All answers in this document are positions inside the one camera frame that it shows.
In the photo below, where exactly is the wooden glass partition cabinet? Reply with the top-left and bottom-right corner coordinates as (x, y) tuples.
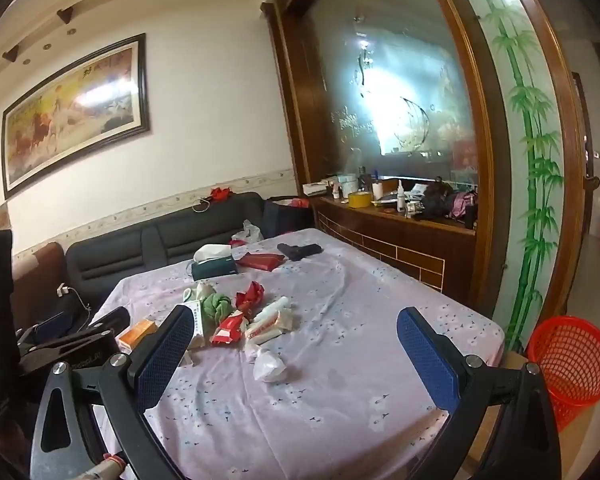
(260, 0), (586, 321)

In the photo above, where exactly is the framed horse painting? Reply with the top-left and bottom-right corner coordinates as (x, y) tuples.
(1, 33), (151, 200)

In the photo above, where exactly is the black bag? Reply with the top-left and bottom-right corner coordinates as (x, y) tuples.
(264, 195), (313, 236)

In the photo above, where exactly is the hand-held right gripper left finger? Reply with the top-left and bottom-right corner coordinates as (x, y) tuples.
(30, 304), (196, 480)

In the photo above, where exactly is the black sofa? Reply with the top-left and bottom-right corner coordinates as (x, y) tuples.
(65, 191), (313, 311)

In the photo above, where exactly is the orange box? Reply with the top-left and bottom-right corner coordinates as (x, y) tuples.
(116, 320), (158, 352)

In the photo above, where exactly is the red plastic basket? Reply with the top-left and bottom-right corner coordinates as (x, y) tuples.
(526, 316), (600, 433)

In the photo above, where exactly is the white plastic bag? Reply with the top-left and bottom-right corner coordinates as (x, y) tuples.
(230, 220), (265, 247)
(252, 349), (288, 383)

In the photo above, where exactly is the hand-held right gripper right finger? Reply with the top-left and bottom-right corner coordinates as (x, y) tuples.
(396, 306), (563, 480)

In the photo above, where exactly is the flat red box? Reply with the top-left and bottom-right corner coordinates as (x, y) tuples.
(235, 251), (285, 272)

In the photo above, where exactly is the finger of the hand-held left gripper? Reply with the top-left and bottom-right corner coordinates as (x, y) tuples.
(16, 310), (90, 353)
(82, 306), (131, 336)

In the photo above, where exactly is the red wrapper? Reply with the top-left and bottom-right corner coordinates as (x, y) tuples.
(235, 281), (265, 313)

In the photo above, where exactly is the green cloth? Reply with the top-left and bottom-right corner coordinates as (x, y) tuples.
(201, 291), (234, 328)

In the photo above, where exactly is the green tissue box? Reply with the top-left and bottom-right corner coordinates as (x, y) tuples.
(191, 243), (238, 281)

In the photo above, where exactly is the pink bag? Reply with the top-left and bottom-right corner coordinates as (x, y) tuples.
(450, 190), (478, 218)

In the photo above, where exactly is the black handbag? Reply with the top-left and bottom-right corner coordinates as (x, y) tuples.
(419, 182), (463, 221)

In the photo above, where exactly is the beige paper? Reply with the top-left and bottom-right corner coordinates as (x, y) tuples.
(182, 281), (216, 306)

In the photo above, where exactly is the red white snack packet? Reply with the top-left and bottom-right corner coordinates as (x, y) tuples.
(210, 310), (248, 347)

